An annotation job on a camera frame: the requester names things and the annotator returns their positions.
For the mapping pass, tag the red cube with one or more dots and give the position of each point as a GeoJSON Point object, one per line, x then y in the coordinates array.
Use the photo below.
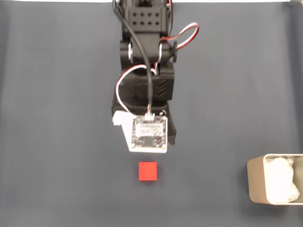
{"type": "Point", "coordinates": [147, 171]}

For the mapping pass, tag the beige open box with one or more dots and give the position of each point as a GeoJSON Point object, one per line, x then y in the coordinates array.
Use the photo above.
{"type": "Point", "coordinates": [256, 179]}

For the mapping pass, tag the white crumpled tissue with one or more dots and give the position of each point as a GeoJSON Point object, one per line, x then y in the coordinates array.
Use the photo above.
{"type": "Point", "coordinates": [281, 179]}

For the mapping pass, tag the white camera board mount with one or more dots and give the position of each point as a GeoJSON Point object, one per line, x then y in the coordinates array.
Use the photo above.
{"type": "Point", "coordinates": [149, 134]}

